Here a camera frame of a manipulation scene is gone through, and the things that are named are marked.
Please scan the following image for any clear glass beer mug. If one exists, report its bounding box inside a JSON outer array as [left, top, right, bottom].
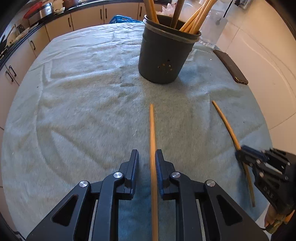
[[200, 9, 228, 49]]

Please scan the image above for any red colander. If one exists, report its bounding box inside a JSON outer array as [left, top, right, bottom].
[[24, 1, 43, 19]]

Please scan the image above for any dark grey utensil holder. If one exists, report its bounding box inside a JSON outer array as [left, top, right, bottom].
[[138, 15, 201, 84]]

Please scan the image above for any black smartphone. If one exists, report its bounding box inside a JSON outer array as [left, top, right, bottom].
[[213, 49, 248, 85]]

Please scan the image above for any blue plastic bag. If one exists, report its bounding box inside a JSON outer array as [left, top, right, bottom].
[[109, 15, 141, 24]]

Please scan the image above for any wooden chopstick three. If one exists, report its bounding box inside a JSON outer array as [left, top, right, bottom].
[[170, 0, 185, 29]]

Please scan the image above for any wooden chopstick two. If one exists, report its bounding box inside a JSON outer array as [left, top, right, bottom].
[[180, 0, 217, 34]]

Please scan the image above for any wooden chopstick five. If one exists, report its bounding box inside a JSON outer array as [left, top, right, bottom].
[[149, 104, 159, 241]]

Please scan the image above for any grey-blue table cloth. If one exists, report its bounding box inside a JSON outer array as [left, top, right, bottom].
[[1, 23, 272, 240]]

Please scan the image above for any wooden chopstick one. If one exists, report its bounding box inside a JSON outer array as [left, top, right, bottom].
[[144, 0, 159, 24]]

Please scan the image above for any person right hand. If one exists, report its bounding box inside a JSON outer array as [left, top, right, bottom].
[[264, 204, 295, 234]]

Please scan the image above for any wooden chopstick six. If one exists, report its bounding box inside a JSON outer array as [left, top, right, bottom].
[[212, 100, 255, 207]]

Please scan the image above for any silver rice cooker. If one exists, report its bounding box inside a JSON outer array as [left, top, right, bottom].
[[37, 3, 54, 20]]

